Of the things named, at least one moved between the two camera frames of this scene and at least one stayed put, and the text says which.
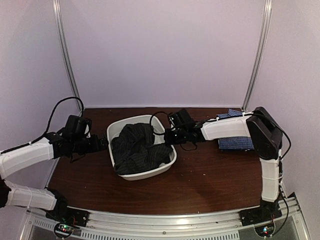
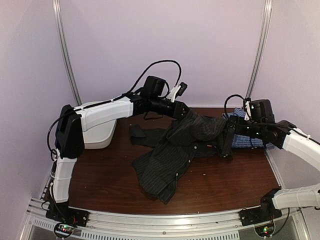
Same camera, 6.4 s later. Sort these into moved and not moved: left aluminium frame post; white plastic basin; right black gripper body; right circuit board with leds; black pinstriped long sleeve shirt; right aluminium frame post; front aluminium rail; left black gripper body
Moved: left black gripper body; right black gripper body; white plastic basin; black pinstriped long sleeve shirt
Not moved: left aluminium frame post; right circuit board with leds; right aluminium frame post; front aluminium rail
